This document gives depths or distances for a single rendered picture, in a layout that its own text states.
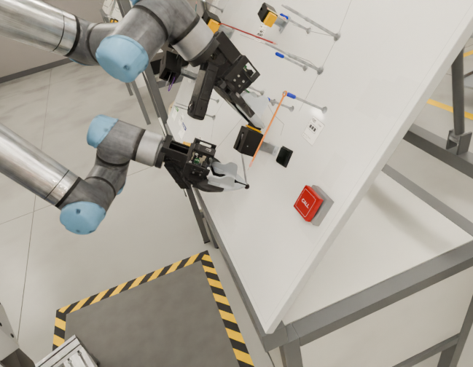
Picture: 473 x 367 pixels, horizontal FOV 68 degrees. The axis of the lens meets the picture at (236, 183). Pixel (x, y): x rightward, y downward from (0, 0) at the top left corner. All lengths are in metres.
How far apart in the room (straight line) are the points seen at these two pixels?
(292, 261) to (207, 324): 1.21
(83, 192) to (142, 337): 1.31
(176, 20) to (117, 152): 0.30
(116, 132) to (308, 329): 0.60
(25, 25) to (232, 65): 0.36
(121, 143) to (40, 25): 0.25
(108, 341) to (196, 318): 0.46
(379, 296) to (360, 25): 0.59
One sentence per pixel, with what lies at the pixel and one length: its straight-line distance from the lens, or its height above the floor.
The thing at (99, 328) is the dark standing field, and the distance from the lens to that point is 2.11.
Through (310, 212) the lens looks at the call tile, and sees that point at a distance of 0.64.
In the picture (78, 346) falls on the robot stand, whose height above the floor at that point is 0.22.
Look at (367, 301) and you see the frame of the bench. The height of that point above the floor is 0.80.
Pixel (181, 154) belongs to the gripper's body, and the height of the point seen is 1.17.
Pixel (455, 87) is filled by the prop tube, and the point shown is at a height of 1.18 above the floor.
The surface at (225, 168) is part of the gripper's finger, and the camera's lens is 0.82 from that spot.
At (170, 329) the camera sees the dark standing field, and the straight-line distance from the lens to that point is 1.92.
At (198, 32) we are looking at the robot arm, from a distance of 0.69.
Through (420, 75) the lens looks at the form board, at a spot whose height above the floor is 1.31.
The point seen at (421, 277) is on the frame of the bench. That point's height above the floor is 0.80.
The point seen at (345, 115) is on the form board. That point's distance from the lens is 0.69.
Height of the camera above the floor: 1.54
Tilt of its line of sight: 36 degrees down
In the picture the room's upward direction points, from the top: 13 degrees counter-clockwise
